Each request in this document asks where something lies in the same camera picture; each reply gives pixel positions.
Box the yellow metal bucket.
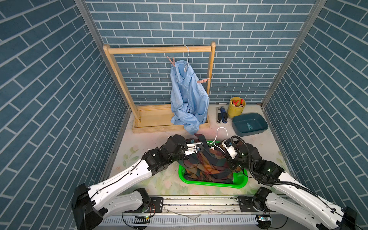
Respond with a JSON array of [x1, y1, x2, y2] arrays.
[[227, 97, 246, 119]]

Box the white wire hanger plaid shirt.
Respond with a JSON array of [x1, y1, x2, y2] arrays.
[[207, 127, 229, 147]]

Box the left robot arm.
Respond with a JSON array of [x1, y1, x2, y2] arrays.
[[71, 135, 207, 230]]

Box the white black stapler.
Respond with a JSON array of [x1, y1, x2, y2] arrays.
[[217, 107, 222, 123]]

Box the light blue long-sleeve shirt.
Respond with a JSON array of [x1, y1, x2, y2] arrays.
[[170, 60, 209, 135]]

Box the plaid long-sleeve shirt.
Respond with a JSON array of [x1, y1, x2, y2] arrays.
[[178, 134, 235, 184]]

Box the red clothespins in bucket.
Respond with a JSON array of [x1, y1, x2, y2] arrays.
[[231, 99, 244, 107]]

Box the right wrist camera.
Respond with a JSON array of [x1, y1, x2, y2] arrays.
[[221, 139, 238, 160]]

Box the white wire hanger blue shirt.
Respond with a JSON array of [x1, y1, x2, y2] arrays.
[[184, 45, 190, 68]]

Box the teal plastic tub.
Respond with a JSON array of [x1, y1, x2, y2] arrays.
[[232, 113, 269, 137]]

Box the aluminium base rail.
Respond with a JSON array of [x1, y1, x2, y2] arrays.
[[75, 195, 305, 230]]

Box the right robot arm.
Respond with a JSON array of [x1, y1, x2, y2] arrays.
[[221, 136, 359, 230]]

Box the wooden clothes rack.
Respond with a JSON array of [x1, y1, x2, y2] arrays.
[[103, 42, 216, 133]]

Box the pink clothespin left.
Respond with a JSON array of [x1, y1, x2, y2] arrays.
[[167, 56, 176, 67]]

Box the blue black stapler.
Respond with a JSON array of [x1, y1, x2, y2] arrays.
[[220, 106, 228, 124]]

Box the green plastic basket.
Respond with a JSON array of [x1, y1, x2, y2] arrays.
[[178, 141, 250, 189]]

